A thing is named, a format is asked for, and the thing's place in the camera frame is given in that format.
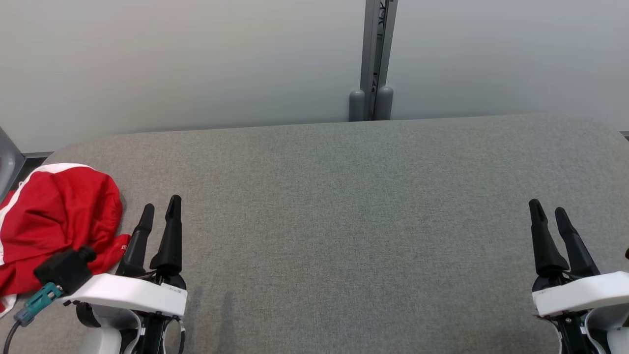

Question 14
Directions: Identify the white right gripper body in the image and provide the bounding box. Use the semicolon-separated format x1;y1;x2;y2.
532;269;629;318

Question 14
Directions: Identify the red white basketball jersey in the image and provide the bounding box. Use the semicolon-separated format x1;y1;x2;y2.
0;163;124;266

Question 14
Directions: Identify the teal connector black cable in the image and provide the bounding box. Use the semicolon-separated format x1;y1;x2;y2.
2;282;64;354

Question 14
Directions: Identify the red shorts white stripe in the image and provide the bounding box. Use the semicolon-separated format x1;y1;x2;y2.
0;234;132;318

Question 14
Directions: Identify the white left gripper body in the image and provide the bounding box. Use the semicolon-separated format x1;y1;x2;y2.
64;265;188;318

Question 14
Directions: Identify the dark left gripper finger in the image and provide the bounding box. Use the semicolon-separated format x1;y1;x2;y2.
149;195;183;277
115;204;155;277

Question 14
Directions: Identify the grey metal panel corner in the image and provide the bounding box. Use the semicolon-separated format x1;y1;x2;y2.
0;126;27;200

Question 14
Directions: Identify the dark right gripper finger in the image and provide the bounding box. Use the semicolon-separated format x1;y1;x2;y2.
528;199;570;277
555;207;601;277

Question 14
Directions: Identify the grey metal partition post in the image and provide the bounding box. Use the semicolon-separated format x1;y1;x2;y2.
360;0;399;121

